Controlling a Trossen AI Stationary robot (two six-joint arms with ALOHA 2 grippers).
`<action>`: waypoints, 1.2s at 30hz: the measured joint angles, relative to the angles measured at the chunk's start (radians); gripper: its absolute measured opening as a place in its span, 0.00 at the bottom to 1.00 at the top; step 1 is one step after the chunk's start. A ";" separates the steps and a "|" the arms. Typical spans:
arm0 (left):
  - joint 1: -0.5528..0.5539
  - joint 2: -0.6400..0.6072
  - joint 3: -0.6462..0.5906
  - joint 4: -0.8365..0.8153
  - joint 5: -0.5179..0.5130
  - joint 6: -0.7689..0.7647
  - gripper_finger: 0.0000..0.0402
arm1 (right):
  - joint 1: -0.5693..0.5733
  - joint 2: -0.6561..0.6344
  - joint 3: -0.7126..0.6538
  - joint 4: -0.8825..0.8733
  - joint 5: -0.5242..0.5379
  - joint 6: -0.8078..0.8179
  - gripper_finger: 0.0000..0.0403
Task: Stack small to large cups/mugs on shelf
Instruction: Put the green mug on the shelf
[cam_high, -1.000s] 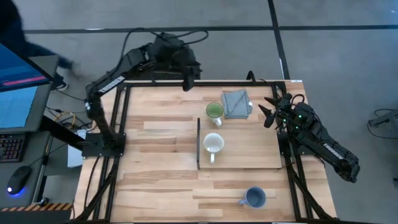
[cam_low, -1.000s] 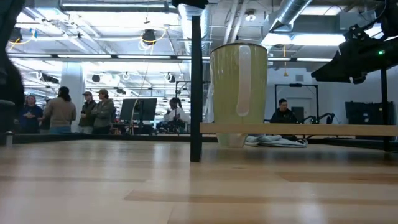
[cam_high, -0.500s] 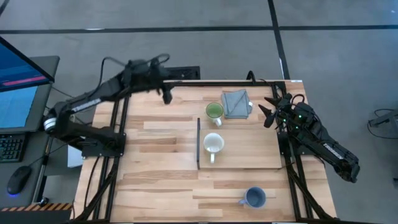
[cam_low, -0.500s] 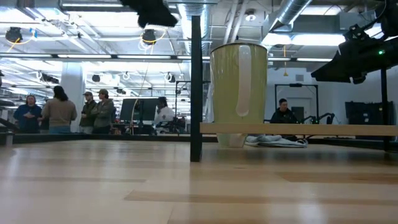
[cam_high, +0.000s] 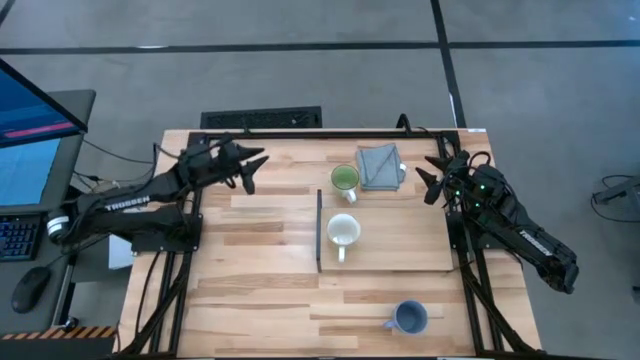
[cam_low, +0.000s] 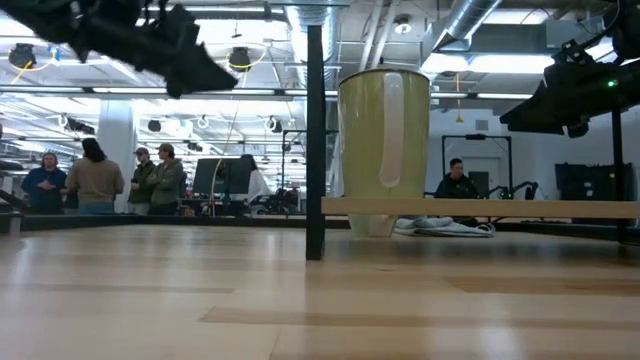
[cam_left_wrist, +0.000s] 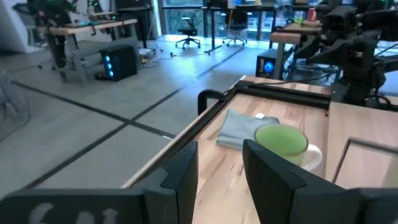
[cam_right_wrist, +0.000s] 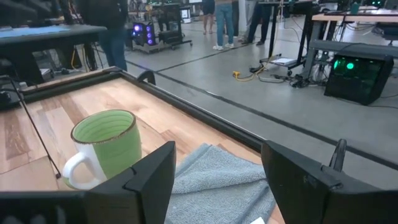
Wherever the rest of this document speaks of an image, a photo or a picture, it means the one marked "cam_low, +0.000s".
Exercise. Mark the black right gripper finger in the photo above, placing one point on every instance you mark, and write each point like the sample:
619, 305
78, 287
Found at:
542, 112

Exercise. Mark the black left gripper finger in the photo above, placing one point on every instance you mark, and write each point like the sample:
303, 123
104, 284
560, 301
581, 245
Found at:
195, 70

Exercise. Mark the tall pale yellow-green mug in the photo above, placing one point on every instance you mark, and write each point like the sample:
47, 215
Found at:
365, 140

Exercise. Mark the black background robot arm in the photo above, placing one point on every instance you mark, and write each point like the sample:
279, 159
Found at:
275, 200
515, 189

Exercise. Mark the wooden shelf board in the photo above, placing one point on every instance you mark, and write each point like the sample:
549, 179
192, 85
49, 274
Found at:
475, 207

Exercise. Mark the black cabinet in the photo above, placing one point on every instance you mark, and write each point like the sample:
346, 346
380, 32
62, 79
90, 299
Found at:
590, 182

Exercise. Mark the folded grey cloth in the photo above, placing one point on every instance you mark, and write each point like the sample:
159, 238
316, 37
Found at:
445, 227

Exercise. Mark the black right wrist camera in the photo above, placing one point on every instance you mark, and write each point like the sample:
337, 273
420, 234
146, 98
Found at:
570, 55

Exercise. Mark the black upright post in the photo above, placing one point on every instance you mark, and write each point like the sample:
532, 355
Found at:
618, 200

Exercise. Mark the silver ceiling air duct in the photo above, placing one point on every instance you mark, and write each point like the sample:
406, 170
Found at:
467, 20
332, 30

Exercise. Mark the black shelf end frame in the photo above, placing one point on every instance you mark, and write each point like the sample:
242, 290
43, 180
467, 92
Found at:
315, 150

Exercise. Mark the black table frame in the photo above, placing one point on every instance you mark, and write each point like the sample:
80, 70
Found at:
100, 222

